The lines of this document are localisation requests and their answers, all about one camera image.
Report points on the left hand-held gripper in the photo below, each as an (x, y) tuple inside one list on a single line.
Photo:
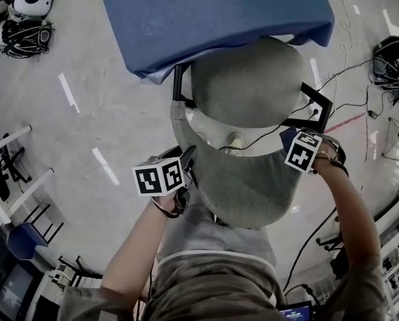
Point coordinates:
[(149, 181)]

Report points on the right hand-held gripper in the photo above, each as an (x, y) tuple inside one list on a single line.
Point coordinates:
[(300, 156)]

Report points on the grey armchair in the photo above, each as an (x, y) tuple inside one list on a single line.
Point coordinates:
[(246, 79)]

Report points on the person's left forearm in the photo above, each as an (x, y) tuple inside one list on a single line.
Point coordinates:
[(136, 246)]

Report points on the person's right forearm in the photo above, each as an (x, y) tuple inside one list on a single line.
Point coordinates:
[(353, 219)]

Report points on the black swivel chair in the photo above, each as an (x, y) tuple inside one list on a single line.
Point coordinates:
[(340, 266)]

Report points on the blue chair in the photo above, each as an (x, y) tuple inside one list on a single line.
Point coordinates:
[(22, 239)]

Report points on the person's right shoe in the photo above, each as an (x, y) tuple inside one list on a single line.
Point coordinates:
[(236, 140)]

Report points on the black power adapter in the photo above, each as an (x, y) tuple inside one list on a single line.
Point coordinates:
[(373, 114)]

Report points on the person's grey shorts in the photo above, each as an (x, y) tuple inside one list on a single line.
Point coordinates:
[(213, 239)]

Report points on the person's khaki shirt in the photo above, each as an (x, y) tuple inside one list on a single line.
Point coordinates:
[(213, 289)]

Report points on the table with blue tablecloth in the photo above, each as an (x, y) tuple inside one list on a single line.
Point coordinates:
[(203, 15)]

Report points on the black pod case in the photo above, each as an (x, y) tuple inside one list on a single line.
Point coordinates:
[(392, 45)]

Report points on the small screen device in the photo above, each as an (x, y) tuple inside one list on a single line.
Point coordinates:
[(295, 313)]

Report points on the white metal rack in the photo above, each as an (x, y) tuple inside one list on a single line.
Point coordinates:
[(388, 289)]

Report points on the white desk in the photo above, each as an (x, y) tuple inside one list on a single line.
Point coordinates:
[(32, 191)]

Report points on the black monitor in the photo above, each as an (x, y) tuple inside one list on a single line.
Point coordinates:
[(17, 293)]

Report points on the large white pod case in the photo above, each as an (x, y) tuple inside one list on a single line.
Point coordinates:
[(32, 2)]

